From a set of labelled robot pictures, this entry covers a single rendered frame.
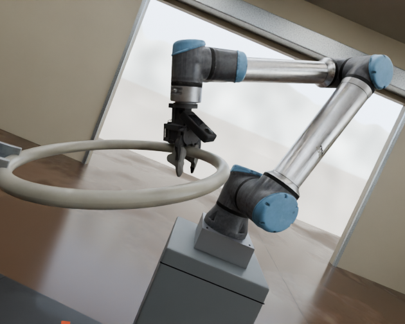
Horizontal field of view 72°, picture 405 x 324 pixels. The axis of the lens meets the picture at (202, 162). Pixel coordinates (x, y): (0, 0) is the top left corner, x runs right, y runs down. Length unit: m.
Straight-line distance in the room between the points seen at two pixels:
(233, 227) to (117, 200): 0.74
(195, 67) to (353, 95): 0.58
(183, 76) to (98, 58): 4.70
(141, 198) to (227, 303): 0.75
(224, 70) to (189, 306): 0.81
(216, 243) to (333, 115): 0.63
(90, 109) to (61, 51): 1.10
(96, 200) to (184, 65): 0.47
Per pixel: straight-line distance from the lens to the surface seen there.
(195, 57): 0.79
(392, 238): 6.27
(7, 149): 0.73
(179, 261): 1.05
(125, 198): 0.44
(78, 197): 0.45
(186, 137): 0.80
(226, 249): 1.13
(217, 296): 1.11
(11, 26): 6.25
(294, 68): 1.12
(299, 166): 1.01
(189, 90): 0.78
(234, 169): 1.13
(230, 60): 0.83
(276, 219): 0.98
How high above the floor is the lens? 1.26
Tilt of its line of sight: 5 degrees down
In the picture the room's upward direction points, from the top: 23 degrees clockwise
